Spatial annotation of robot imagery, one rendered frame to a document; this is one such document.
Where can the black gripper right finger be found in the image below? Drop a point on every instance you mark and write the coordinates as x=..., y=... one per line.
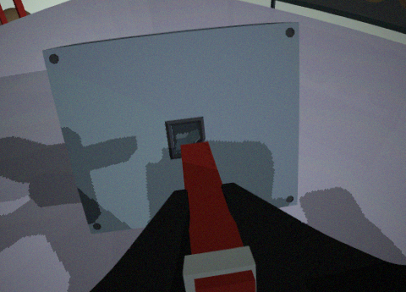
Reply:
x=290, y=256

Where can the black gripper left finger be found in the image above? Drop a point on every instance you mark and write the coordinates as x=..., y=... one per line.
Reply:
x=155, y=262

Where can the grey sloped panel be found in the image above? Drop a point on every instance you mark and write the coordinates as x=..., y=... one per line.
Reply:
x=126, y=104

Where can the red peg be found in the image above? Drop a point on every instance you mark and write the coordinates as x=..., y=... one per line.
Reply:
x=218, y=261

